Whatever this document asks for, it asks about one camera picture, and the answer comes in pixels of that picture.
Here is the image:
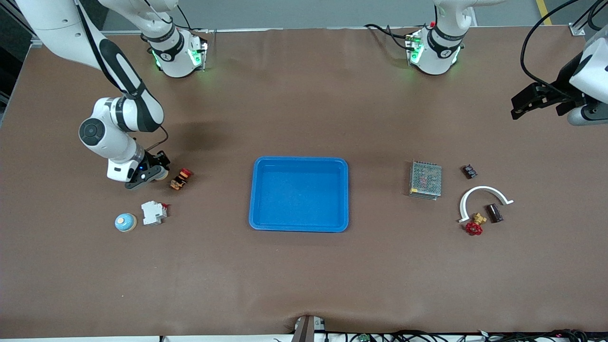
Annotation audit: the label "white curved plastic bracket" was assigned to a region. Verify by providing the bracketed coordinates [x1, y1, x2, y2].
[458, 186, 514, 224]

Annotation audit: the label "red and orange button switch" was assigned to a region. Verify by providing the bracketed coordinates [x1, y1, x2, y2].
[170, 168, 193, 191]

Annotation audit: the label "white circuit breaker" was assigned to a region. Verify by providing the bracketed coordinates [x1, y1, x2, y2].
[141, 201, 169, 226]

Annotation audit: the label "grey mount bracket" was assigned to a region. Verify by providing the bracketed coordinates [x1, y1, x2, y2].
[291, 315, 326, 342]

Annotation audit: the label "brass valve with red handle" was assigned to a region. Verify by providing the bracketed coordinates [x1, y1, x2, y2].
[465, 212, 488, 237]

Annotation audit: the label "blue plastic tray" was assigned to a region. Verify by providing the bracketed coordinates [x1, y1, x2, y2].
[249, 157, 349, 233]

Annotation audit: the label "black base cables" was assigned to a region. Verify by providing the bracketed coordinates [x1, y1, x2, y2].
[363, 23, 416, 50]

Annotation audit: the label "metal mesh power supply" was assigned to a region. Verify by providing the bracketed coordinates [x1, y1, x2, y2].
[409, 160, 443, 201]

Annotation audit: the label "brown table mat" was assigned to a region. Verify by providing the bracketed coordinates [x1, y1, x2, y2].
[0, 26, 608, 339]

